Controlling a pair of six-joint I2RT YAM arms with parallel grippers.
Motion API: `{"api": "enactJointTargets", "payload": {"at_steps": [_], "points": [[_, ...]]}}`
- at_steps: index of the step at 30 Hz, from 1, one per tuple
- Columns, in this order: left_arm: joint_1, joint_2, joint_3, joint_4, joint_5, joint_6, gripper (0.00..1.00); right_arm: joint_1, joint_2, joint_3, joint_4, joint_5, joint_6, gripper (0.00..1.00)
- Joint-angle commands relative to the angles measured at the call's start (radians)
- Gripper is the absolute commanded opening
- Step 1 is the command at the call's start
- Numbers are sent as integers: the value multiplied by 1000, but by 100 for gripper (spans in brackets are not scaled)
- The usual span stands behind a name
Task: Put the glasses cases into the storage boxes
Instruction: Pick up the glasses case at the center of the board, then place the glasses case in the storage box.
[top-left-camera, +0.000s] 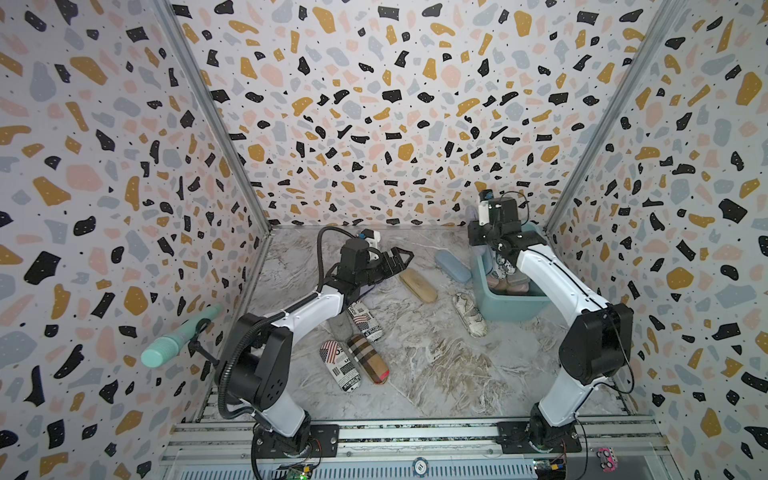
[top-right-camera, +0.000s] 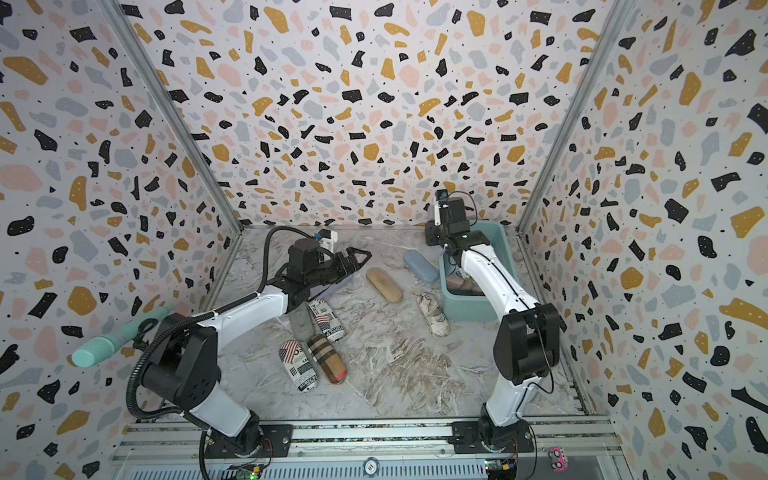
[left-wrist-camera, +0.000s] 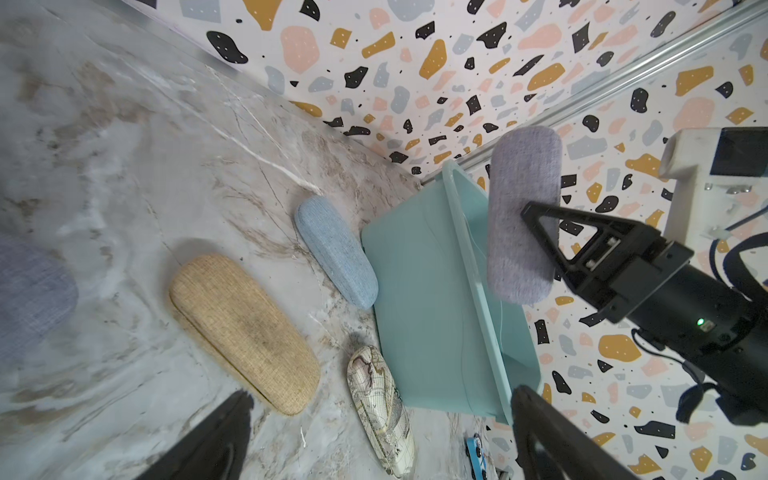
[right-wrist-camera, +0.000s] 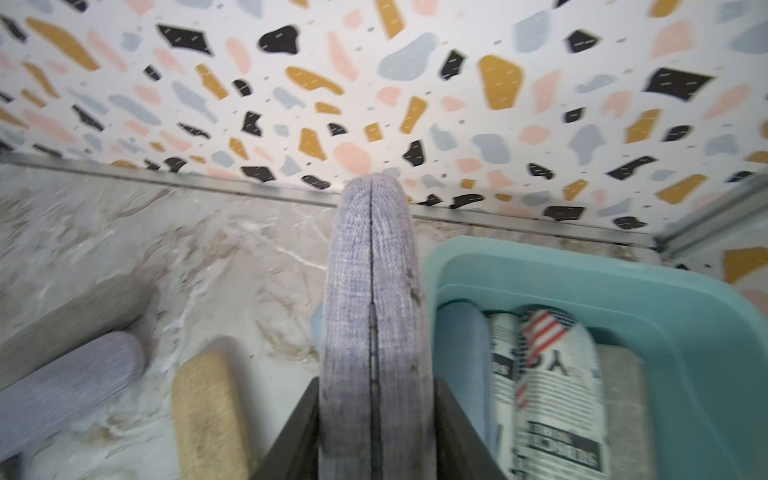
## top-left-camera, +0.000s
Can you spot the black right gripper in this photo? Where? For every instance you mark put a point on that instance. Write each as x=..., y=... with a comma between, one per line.
x=478, y=234

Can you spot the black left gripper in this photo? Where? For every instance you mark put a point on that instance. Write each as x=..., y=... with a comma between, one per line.
x=398, y=262

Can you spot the tan fabric glasses case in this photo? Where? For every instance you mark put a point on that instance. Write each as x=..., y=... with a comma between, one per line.
x=419, y=286

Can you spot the newspaper flag print glasses case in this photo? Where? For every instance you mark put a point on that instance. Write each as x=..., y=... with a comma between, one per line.
x=502, y=267

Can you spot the small pink hard glasses case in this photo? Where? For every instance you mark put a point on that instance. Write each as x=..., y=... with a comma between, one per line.
x=510, y=285

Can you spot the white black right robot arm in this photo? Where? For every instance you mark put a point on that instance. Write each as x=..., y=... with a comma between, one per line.
x=597, y=343

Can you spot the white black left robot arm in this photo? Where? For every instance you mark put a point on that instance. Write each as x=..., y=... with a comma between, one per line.
x=254, y=367

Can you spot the light blue fabric glasses case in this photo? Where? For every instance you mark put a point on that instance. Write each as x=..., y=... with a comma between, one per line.
x=452, y=266

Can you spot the teal plastic storage box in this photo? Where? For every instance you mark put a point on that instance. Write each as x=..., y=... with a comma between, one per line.
x=497, y=308

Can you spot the world map print glasses case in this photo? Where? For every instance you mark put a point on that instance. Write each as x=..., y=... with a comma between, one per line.
x=470, y=315

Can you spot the plaid tartan glasses case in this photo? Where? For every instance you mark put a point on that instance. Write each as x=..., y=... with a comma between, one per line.
x=369, y=359

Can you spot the mint green handheld microphone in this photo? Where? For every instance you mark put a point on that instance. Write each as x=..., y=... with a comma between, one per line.
x=166, y=347

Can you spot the pink toy car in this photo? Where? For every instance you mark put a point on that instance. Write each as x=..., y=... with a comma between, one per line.
x=607, y=459

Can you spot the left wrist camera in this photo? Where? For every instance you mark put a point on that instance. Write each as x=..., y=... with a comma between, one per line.
x=371, y=236

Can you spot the aluminium wall frame strip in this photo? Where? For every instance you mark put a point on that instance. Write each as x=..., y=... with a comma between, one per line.
x=174, y=34

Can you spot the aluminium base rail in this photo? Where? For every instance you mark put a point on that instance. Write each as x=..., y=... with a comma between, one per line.
x=470, y=448

